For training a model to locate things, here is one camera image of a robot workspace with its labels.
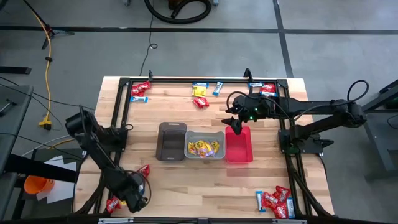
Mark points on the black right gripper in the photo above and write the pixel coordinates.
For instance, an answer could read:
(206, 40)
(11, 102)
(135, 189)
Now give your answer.
(252, 107)

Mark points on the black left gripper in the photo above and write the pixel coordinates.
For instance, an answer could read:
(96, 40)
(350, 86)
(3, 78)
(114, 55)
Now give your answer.
(132, 189)

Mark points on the yellow candy pack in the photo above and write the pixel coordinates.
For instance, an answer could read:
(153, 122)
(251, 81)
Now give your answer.
(191, 148)
(207, 150)
(215, 146)
(123, 203)
(199, 91)
(200, 145)

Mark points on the dark translucent plastic bin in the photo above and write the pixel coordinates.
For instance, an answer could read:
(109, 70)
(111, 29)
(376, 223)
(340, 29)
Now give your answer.
(171, 141)

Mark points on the red translucent plastic bin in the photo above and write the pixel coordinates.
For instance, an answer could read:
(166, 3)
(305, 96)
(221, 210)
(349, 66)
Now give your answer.
(239, 149)

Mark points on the light grey plastic bin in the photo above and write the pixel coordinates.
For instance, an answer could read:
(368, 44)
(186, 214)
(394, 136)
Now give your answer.
(205, 135)

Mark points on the white paper sheets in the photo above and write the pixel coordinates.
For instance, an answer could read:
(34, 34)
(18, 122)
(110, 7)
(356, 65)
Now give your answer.
(60, 193)

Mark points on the orange bucket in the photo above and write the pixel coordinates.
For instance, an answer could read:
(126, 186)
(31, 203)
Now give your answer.
(37, 184)

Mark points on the black stand beam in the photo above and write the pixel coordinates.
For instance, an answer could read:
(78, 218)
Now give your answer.
(40, 169)

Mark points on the grey caster wheel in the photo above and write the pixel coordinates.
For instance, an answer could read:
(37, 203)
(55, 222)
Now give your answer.
(126, 2)
(215, 2)

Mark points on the dark grey metal stand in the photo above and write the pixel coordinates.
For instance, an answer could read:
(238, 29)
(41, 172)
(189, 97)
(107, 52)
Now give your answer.
(377, 140)

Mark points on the dark grey desk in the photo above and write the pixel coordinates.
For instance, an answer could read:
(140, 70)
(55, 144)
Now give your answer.
(18, 99)

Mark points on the grey tool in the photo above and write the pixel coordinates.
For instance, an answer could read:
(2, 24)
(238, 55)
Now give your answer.
(6, 107)

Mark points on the black flat bar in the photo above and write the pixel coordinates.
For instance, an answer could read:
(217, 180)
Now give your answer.
(15, 70)

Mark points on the black tripod stand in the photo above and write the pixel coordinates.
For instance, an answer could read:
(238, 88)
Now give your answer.
(51, 31)

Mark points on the silver bracket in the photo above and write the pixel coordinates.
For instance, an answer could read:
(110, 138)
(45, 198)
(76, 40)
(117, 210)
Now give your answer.
(289, 221)
(115, 220)

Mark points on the black aluminium rig frame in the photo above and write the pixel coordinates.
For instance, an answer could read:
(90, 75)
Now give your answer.
(174, 80)

